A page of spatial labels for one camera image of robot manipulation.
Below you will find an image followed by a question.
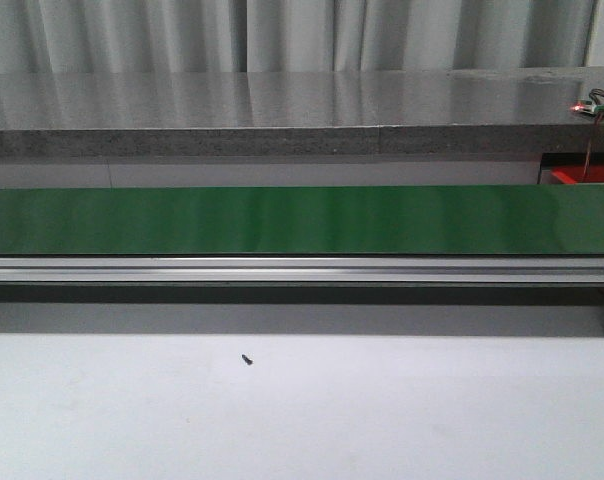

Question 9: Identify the green conveyor belt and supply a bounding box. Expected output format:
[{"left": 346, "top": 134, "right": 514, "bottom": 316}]
[{"left": 0, "top": 184, "right": 604, "bottom": 256}]

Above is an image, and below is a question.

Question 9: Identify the grey stone counter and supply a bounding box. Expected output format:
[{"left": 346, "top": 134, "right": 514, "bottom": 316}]
[{"left": 0, "top": 67, "right": 604, "bottom": 157}]

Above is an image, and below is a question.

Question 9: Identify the red plastic tray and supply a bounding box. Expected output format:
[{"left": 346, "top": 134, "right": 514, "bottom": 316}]
[{"left": 551, "top": 166, "right": 604, "bottom": 185}]

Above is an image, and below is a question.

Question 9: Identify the small green circuit board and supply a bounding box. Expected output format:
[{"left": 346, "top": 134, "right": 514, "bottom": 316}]
[{"left": 570, "top": 100, "right": 604, "bottom": 118}]

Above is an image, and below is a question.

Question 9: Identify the grey curtain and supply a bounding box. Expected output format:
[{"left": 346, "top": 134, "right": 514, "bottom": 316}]
[{"left": 0, "top": 1, "right": 596, "bottom": 74}]

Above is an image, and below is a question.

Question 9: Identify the aluminium conveyor frame rail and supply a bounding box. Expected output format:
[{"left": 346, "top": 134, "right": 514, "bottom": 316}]
[{"left": 0, "top": 256, "right": 604, "bottom": 306}]

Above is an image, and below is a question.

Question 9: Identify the red black wire cable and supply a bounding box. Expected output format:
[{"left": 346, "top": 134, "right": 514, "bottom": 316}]
[{"left": 581, "top": 88, "right": 604, "bottom": 185}]

